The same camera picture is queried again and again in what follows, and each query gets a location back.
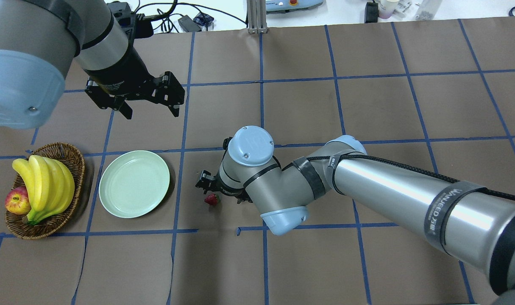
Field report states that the red apple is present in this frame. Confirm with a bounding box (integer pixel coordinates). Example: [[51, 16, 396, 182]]
[[5, 186, 32, 216]]

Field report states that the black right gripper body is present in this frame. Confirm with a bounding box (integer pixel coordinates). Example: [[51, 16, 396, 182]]
[[215, 180, 251, 203]]

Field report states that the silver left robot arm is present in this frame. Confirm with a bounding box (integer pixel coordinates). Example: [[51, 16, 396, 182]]
[[0, 0, 185, 129]]

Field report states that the pale green plate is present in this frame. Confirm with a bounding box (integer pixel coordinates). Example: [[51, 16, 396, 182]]
[[98, 150, 171, 219]]

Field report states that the yellow banana bunch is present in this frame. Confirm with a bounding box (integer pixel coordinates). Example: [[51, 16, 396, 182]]
[[12, 155, 75, 225]]

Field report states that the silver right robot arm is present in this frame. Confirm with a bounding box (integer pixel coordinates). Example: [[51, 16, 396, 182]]
[[196, 125, 515, 305]]

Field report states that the brown wicker basket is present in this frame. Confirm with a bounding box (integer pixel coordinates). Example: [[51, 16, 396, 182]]
[[5, 142, 86, 240]]

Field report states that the aluminium frame post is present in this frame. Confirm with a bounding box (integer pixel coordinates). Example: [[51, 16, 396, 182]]
[[246, 0, 268, 34]]

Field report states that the black power adapter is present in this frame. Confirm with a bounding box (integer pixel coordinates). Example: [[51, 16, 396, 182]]
[[178, 15, 202, 33]]

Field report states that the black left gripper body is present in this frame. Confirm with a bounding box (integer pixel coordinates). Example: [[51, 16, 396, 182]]
[[85, 49, 185, 108]]

